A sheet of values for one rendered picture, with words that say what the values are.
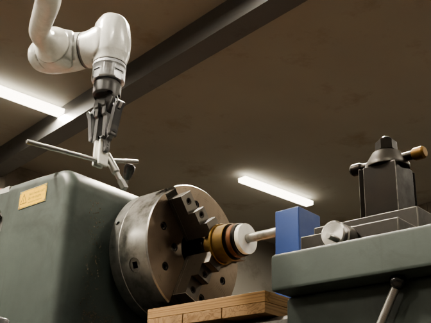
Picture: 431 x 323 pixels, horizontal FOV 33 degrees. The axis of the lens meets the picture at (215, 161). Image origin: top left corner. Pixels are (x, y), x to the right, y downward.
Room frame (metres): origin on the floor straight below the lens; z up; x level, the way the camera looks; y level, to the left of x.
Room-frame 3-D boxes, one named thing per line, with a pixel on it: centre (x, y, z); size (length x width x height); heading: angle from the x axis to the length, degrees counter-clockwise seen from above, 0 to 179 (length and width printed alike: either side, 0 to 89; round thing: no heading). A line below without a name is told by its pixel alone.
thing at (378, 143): (1.21, -0.31, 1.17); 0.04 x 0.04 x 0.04
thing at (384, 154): (1.21, -0.31, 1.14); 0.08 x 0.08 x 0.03
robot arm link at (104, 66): (1.71, 0.29, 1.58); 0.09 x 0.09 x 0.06
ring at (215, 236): (1.57, -0.03, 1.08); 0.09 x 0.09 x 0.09; 48
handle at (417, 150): (1.18, -0.35, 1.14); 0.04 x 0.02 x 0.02; 48
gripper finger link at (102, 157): (1.70, 0.29, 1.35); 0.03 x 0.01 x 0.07; 138
